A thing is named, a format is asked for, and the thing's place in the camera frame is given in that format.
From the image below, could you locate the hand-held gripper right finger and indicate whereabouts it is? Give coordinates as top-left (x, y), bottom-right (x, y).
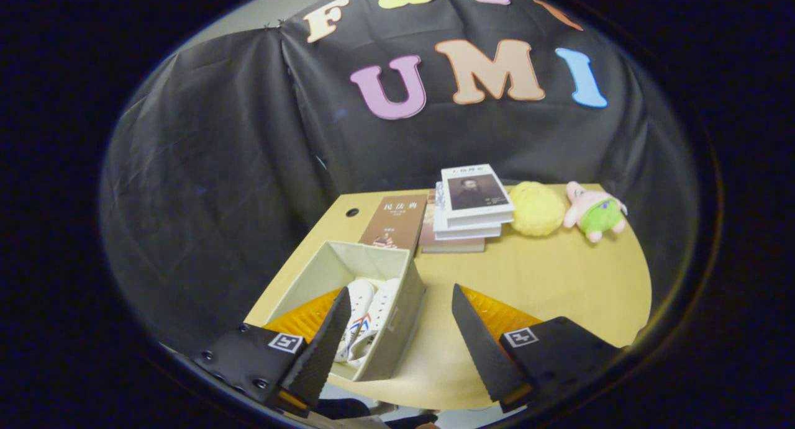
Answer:
top-left (451, 283), bottom-right (623, 413)

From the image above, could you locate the pink and green plush toy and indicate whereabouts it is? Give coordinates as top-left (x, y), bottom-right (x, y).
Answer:
top-left (562, 181), bottom-right (629, 244)

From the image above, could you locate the yellow plush ball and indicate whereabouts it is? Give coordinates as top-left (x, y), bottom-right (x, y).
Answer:
top-left (507, 181), bottom-right (568, 238)

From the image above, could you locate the grey fabric storage box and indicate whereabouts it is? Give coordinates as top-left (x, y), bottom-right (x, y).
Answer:
top-left (263, 240), bottom-right (429, 383)

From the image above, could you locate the pinkish brown thick book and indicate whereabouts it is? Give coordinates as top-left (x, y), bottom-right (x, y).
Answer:
top-left (419, 190), bottom-right (487, 255)

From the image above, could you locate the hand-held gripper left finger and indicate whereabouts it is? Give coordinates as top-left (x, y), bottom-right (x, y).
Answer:
top-left (191, 286), bottom-right (352, 417)

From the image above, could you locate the brown cover book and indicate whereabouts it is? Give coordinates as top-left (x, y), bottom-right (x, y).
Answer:
top-left (358, 194), bottom-right (430, 256)

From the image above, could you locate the white book with portrait cover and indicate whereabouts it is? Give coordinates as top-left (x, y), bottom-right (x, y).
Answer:
top-left (440, 163), bottom-right (516, 229)

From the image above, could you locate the plain white book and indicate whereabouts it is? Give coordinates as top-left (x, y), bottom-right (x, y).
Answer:
top-left (433, 196), bottom-right (503, 242)

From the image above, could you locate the white canvas shoe striped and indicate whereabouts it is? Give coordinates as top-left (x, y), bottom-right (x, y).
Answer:
top-left (348, 278), bottom-right (402, 369)
top-left (334, 278), bottom-right (376, 363)

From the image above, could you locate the black backdrop cloth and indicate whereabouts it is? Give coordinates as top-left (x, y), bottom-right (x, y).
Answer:
top-left (99, 0), bottom-right (704, 356)

